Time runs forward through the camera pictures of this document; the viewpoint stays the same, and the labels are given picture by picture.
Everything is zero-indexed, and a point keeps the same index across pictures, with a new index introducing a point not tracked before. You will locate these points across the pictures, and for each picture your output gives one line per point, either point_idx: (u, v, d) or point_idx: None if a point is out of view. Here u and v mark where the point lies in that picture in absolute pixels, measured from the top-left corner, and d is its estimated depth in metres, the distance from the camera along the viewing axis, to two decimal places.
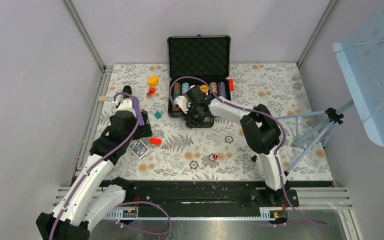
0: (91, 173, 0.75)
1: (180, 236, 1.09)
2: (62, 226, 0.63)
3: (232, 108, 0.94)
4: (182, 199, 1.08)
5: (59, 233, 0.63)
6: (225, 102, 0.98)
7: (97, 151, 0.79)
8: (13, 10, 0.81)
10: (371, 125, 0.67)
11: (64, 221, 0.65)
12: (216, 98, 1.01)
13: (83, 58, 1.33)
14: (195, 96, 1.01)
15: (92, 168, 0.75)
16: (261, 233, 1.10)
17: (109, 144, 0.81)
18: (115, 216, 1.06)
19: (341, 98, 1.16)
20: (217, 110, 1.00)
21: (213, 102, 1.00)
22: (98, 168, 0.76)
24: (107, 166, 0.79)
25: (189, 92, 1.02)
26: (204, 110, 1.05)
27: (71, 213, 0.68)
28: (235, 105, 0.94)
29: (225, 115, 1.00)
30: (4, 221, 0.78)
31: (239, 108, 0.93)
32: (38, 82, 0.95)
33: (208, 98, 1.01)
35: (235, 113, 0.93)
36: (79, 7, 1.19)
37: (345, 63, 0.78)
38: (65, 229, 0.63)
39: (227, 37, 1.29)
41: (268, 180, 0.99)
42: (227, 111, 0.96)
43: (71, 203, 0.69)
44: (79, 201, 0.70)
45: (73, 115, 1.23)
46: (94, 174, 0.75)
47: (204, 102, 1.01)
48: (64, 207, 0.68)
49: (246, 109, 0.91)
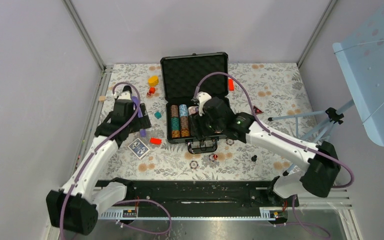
0: (98, 151, 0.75)
1: (180, 236, 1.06)
2: (74, 200, 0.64)
3: (287, 145, 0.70)
4: (182, 199, 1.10)
5: (70, 208, 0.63)
6: (272, 133, 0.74)
7: (102, 133, 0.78)
8: (13, 10, 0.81)
10: (371, 125, 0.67)
11: (75, 196, 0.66)
12: (257, 121, 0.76)
13: (83, 58, 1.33)
14: (220, 114, 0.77)
15: (99, 147, 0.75)
16: (261, 234, 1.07)
17: (113, 128, 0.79)
18: (115, 215, 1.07)
19: (341, 98, 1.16)
20: (257, 142, 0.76)
21: (254, 131, 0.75)
22: (105, 146, 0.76)
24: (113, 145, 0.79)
25: (212, 109, 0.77)
26: (237, 138, 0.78)
27: (81, 188, 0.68)
28: (295, 142, 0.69)
29: (269, 147, 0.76)
30: (4, 220, 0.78)
31: (300, 146, 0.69)
32: (38, 81, 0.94)
33: (241, 121, 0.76)
35: (292, 152, 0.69)
36: (79, 7, 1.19)
37: (345, 63, 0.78)
38: (77, 203, 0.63)
39: (224, 54, 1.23)
41: (277, 184, 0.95)
42: (278, 148, 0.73)
43: (80, 179, 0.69)
44: (88, 178, 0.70)
45: (73, 115, 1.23)
46: (101, 153, 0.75)
47: (236, 126, 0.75)
48: (75, 183, 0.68)
49: (309, 150, 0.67)
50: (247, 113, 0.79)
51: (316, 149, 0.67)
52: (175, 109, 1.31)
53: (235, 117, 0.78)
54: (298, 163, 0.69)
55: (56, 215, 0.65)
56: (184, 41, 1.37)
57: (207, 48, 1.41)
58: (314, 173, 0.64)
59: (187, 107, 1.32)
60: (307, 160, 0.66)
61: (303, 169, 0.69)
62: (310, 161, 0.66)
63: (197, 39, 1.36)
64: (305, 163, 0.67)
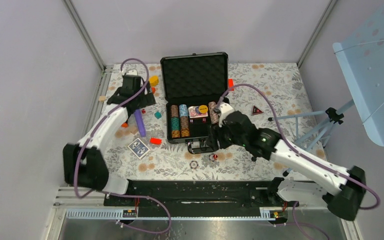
0: (111, 115, 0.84)
1: (180, 236, 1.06)
2: (92, 149, 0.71)
3: (316, 167, 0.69)
4: (182, 199, 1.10)
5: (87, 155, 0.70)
6: (300, 154, 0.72)
7: (114, 102, 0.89)
8: (13, 10, 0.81)
10: (371, 125, 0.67)
11: (91, 147, 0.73)
12: (283, 139, 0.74)
13: (83, 59, 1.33)
14: (244, 130, 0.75)
15: (112, 111, 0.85)
16: (261, 234, 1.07)
17: (123, 99, 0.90)
18: (115, 215, 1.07)
19: (341, 98, 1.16)
20: (284, 162, 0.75)
21: (281, 151, 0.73)
22: (117, 112, 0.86)
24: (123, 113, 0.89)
25: (236, 123, 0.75)
26: (261, 155, 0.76)
27: (97, 141, 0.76)
28: (325, 166, 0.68)
29: (295, 168, 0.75)
30: (5, 220, 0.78)
31: (330, 171, 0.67)
32: (38, 81, 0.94)
33: (267, 139, 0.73)
35: (321, 176, 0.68)
36: (79, 7, 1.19)
37: (345, 63, 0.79)
38: (94, 152, 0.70)
39: (224, 54, 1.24)
41: (284, 185, 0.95)
42: (306, 170, 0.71)
43: (95, 135, 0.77)
44: (102, 134, 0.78)
45: (74, 115, 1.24)
46: (114, 116, 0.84)
47: (262, 145, 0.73)
48: (90, 137, 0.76)
49: (340, 175, 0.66)
50: (271, 129, 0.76)
51: (347, 174, 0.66)
52: (175, 109, 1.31)
53: (259, 134, 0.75)
54: (328, 187, 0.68)
55: (72, 167, 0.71)
56: (184, 41, 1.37)
57: (207, 48, 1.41)
58: (344, 199, 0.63)
59: (187, 108, 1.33)
60: (338, 185, 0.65)
61: (332, 193, 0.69)
62: (341, 187, 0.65)
63: (197, 39, 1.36)
64: (335, 188, 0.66)
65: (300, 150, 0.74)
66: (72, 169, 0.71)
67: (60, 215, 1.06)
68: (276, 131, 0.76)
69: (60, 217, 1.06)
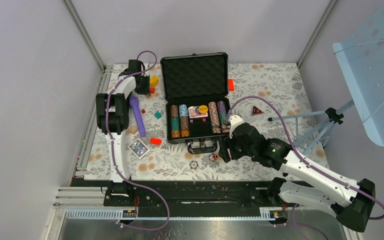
0: (126, 79, 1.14)
1: (180, 236, 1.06)
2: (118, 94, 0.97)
3: (327, 179, 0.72)
4: (182, 199, 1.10)
5: (116, 99, 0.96)
6: (311, 166, 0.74)
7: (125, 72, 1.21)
8: (13, 10, 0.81)
10: (371, 125, 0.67)
11: (116, 94, 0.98)
12: (293, 150, 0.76)
13: (83, 59, 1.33)
14: (252, 140, 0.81)
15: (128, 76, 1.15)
16: (262, 234, 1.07)
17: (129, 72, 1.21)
18: (115, 215, 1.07)
19: (341, 97, 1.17)
20: (295, 173, 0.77)
21: (291, 162, 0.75)
22: (131, 79, 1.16)
24: (132, 82, 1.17)
25: (245, 134, 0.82)
26: (271, 165, 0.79)
27: None
28: (335, 178, 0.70)
29: (305, 179, 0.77)
30: (4, 220, 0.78)
31: (341, 183, 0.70)
32: (37, 81, 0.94)
33: (276, 149, 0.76)
35: (332, 189, 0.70)
36: (79, 8, 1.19)
37: (345, 63, 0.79)
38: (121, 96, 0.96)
39: (224, 54, 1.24)
41: (287, 188, 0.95)
42: (317, 182, 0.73)
43: (118, 89, 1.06)
44: (121, 90, 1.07)
45: (74, 115, 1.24)
46: (127, 81, 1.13)
47: (271, 155, 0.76)
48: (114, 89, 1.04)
49: (351, 188, 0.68)
50: (281, 140, 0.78)
51: (357, 187, 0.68)
52: (175, 109, 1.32)
53: (268, 144, 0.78)
54: (338, 199, 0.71)
55: (102, 111, 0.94)
56: (184, 41, 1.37)
57: (207, 48, 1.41)
58: (355, 212, 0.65)
59: (187, 108, 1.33)
60: (348, 198, 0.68)
61: (341, 204, 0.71)
62: (353, 200, 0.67)
63: (197, 39, 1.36)
64: (346, 201, 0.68)
65: (310, 161, 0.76)
66: (103, 112, 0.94)
67: (60, 215, 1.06)
68: (287, 142, 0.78)
69: (60, 217, 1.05)
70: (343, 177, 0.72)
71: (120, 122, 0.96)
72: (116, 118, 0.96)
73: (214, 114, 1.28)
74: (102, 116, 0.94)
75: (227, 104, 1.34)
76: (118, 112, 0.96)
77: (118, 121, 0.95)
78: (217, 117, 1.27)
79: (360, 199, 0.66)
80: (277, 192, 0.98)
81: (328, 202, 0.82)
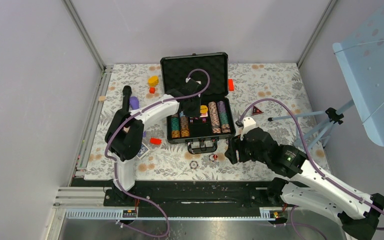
0: (165, 103, 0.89)
1: (180, 236, 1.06)
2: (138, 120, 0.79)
3: (343, 193, 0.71)
4: (182, 199, 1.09)
5: (132, 125, 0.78)
6: (326, 178, 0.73)
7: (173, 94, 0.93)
8: (14, 11, 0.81)
10: (371, 125, 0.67)
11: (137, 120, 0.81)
12: (309, 160, 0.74)
13: (84, 59, 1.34)
14: (266, 147, 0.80)
15: (167, 100, 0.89)
16: (262, 234, 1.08)
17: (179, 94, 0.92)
18: (115, 216, 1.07)
19: (342, 98, 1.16)
20: (309, 183, 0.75)
21: (306, 173, 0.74)
22: (171, 103, 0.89)
24: (171, 109, 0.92)
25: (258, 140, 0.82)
26: (285, 173, 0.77)
27: (144, 118, 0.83)
28: (351, 193, 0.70)
29: (319, 190, 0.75)
30: (4, 219, 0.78)
31: (356, 198, 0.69)
32: (38, 81, 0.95)
33: (291, 158, 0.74)
35: (347, 202, 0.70)
36: (79, 7, 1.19)
37: (345, 63, 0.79)
38: (137, 125, 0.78)
39: (224, 54, 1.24)
41: (290, 191, 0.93)
42: (330, 194, 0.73)
43: (145, 112, 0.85)
44: (149, 116, 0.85)
45: (74, 115, 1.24)
46: (166, 106, 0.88)
47: (286, 164, 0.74)
48: (141, 112, 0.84)
49: (365, 203, 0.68)
50: (295, 147, 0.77)
51: (371, 202, 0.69)
52: None
53: (282, 152, 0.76)
54: (350, 212, 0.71)
55: (114, 128, 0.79)
56: (184, 41, 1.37)
57: (207, 48, 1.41)
58: (367, 226, 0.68)
59: None
60: (362, 213, 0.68)
61: (352, 217, 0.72)
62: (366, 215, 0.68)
63: (196, 39, 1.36)
64: (360, 215, 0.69)
65: (325, 172, 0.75)
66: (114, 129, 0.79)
67: (60, 215, 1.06)
68: (302, 151, 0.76)
69: (60, 217, 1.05)
70: (356, 191, 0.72)
71: (123, 150, 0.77)
72: (121, 144, 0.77)
73: (214, 114, 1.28)
74: (111, 134, 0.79)
75: (226, 104, 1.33)
76: (126, 140, 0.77)
77: (120, 148, 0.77)
78: (217, 117, 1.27)
79: (372, 214, 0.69)
80: (277, 192, 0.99)
81: (335, 210, 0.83)
